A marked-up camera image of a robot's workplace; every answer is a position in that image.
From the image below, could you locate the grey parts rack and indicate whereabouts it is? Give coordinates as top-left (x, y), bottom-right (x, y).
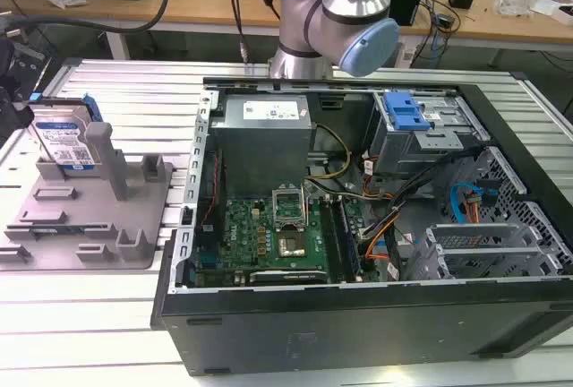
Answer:
top-left (0, 121), bottom-right (176, 271)

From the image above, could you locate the grey power supply unit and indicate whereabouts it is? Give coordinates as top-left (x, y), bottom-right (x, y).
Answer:
top-left (210, 93), bottom-right (317, 196)

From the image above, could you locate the black graphics card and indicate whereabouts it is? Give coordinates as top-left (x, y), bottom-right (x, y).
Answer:
top-left (248, 269), bottom-right (330, 286)

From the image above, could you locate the CPU socket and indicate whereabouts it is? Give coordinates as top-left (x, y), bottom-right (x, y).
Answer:
top-left (276, 230), bottom-right (308, 258)

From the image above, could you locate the wooden desk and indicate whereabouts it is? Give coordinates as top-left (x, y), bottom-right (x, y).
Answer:
top-left (0, 0), bottom-right (573, 44)

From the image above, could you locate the black open PC case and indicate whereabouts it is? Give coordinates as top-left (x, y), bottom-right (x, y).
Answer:
top-left (150, 75), bottom-right (573, 377)

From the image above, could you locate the silver expansion slot bracket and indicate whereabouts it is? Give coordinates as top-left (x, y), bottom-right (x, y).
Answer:
top-left (424, 222), bottom-right (560, 280)

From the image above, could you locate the grey metal disk bay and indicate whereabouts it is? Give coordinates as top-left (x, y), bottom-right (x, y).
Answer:
top-left (367, 90), bottom-right (493, 177)

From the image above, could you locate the blue SATA wire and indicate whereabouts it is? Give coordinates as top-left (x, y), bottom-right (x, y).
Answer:
top-left (449, 183), bottom-right (485, 223)

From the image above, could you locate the green Dell motherboard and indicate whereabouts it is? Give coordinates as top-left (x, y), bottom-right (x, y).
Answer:
top-left (191, 189), bottom-right (381, 288)

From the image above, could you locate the orange wire bundle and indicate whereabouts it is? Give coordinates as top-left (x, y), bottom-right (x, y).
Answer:
top-left (464, 193), bottom-right (483, 223)

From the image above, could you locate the blue disk bay latch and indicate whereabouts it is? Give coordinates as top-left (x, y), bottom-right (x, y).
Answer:
top-left (383, 92), bottom-right (433, 133)

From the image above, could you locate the red thin wire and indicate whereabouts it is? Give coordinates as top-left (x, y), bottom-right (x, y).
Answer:
top-left (199, 149), bottom-right (221, 231)

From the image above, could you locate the black RAM stick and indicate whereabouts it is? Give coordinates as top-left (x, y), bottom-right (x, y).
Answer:
top-left (329, 198), bottom-right (362, 281)

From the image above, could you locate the yellow black power wire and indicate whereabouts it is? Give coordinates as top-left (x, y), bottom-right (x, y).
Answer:
top-left (305, 123), bottom-right (352, 181)

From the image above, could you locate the socket cover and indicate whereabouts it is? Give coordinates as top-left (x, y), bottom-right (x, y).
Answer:
top-left (271, 188), bottom-right (310, 232)

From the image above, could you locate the black hanging cable with plug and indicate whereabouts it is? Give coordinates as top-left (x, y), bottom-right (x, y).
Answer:
top-left (228, 0), bottom-right (251, 65)

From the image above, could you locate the clear plastic packaging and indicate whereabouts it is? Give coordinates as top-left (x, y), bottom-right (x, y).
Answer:
top-left (494, 0), bottom-right (543, 18)

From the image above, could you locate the hard disk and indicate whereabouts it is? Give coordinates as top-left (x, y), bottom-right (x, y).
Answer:
top-left (27, 95), bottom-right (103, 177)

